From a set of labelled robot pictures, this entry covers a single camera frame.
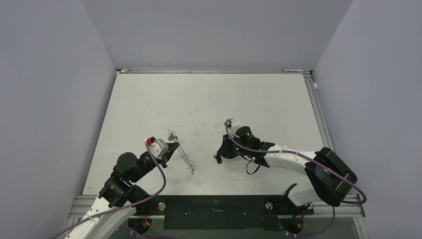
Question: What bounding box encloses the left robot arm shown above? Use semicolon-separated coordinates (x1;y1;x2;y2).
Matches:
63;137;180;239

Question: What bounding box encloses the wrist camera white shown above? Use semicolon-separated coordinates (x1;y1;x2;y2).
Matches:
149;138;169;158
227;119;242;137

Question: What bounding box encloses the black-headed key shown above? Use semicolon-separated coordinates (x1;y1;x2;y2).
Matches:
214;154;222;164

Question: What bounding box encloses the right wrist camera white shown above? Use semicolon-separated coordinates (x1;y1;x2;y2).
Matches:
227;119;242;137

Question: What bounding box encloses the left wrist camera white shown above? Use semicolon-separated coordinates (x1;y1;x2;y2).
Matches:
149;138;169;158

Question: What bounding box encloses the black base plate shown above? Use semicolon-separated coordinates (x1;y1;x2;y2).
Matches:
128;195;314;233

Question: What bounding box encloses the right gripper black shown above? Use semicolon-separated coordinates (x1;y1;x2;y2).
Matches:
218;132;251;159

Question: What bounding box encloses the aluminium frame rail right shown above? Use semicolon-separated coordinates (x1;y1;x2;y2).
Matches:
304;73;334;149

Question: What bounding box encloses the black thin cable right arm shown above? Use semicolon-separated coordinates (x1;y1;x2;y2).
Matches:
242;155;263;175

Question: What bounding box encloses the aluminium frame rail back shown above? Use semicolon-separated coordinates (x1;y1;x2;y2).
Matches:
116;68;312;75

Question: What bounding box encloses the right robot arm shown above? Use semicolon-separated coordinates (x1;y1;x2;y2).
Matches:
214;119;357;213

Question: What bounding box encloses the aluminium frame rail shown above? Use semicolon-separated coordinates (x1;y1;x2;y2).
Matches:
304;73;334;149
116;68;312;75

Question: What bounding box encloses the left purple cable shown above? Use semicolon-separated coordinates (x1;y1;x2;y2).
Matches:
49;141;167;239

